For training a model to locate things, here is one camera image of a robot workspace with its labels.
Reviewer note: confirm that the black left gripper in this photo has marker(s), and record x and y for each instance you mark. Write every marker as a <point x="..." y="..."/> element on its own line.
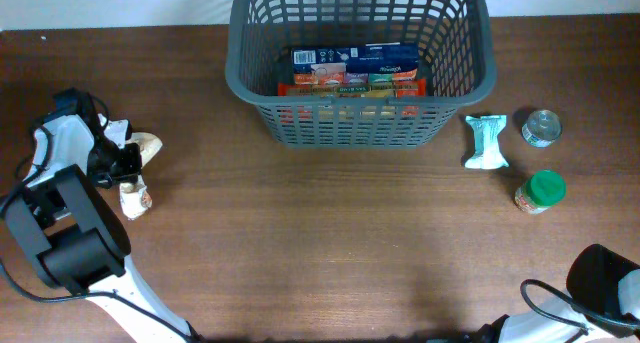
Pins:
<point x="132" y="167"/>

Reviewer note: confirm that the beige paper pouch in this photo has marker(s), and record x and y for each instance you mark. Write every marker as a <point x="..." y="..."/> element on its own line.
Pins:
<point x="134" y="197"/>

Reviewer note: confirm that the blue tissue box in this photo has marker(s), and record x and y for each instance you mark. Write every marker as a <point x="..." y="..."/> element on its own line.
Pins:
<point x="371" y="63"/>

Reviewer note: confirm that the San Remo spaghetti packet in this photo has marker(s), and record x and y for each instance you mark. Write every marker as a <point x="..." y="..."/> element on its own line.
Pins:
<point x="374" y="90"/>

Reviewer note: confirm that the grey plastic basket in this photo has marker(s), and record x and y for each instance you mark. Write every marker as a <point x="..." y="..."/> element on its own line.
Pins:
<point x="456" y="59"/>

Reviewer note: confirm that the silver tin can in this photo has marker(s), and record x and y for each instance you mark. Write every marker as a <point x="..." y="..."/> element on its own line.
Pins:
<point x="542" y="128"/>

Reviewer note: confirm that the green lid jar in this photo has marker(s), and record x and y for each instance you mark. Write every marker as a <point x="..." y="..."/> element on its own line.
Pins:
<point x="540" y="192"/>

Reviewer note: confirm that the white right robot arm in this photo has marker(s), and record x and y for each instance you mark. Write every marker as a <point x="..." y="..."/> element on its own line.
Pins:
<point x="600" y="301"/>

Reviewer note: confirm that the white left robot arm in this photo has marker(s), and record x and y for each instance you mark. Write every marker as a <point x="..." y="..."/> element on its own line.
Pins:
<point x="69" y="233"/>

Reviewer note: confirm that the light green snack packet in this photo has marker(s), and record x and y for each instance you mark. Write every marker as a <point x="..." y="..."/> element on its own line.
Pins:
<point x="487" y="154"/>

